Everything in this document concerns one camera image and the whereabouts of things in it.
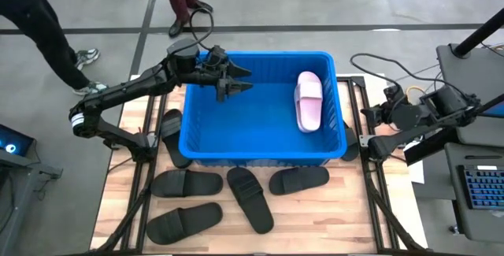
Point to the grey metal bracket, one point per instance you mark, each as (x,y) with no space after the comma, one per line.
(364,141)

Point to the pink slide sandal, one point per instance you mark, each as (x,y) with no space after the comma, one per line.
(311,102)
(297,106)

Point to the grey keyboard desk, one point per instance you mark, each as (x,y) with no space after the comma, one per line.
(472,224)

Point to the grey monitor stand desk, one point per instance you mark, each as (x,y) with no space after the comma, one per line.
(464,71)

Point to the backlit keyboard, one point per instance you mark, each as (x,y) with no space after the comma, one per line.
(484,187)

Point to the black monitor stand pole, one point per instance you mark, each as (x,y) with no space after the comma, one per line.
(476,35)

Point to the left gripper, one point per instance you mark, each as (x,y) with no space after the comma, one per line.
(222,80)

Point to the black aluminium table frame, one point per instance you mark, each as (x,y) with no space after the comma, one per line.
(143,195)

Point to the black desk crossbeam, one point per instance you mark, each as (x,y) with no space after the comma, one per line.
(429,151)

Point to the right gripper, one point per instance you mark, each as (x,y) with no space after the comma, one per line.
(388,115)

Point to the blue plastic bin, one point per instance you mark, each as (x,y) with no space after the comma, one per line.
(252,130)

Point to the tilted monitor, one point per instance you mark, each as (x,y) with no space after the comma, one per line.
(497,110)

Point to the grey side desk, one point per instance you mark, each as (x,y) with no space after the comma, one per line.
(29,164)

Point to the white paper sheet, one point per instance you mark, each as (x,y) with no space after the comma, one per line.
(417,173)

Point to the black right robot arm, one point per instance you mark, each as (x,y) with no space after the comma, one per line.
(417,134)

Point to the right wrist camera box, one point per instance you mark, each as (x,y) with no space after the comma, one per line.
(393,92)

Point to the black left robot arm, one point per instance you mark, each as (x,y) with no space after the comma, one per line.
(118,90)

